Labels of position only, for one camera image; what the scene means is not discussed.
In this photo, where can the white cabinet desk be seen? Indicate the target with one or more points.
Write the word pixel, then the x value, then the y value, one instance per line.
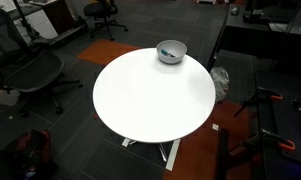
pixel 40 23

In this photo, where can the white plastic bag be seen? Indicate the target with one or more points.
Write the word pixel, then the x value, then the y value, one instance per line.
pixel 220 81

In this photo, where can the white paper scrap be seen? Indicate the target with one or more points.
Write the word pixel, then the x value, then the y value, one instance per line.
pixel 215 127

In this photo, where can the brown wooden cabinet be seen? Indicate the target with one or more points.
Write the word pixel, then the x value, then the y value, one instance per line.
pixel 60 15

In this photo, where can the white plastic floor base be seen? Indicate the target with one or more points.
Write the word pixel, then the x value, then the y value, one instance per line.
pixel 3 99

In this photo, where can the black kick scooter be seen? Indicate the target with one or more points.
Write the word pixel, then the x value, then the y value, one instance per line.
pixel 61 35

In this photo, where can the grey bowl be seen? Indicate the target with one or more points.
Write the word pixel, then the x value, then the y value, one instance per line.
pixel 178 50

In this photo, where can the black robot stand platform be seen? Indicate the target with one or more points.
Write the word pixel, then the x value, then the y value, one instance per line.
pixel 290 130

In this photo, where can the black swivel office chair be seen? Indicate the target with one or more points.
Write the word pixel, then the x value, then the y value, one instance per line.
pixel 96 9

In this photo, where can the black mesh office chair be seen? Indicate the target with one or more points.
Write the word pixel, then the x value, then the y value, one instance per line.
pixel 33 71

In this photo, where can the white table base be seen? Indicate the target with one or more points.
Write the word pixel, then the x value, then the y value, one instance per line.
pixel 173 155

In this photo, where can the black upright post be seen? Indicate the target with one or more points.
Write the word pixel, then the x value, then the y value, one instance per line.
pixel 223 153

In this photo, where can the black keyboard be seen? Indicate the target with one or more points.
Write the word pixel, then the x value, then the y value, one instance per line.
pixel 256 16

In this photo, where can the grey computer mouse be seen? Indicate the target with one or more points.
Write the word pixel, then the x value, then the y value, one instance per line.
pixel 235 10

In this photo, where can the red and black backpack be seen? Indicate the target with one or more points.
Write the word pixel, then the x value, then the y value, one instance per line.
pixel 33 153

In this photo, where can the black office desk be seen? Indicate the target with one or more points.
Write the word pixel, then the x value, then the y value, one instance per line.
pixel 243 36

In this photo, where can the teal capped marker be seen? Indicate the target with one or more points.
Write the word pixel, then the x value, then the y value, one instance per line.
pixel 164 52

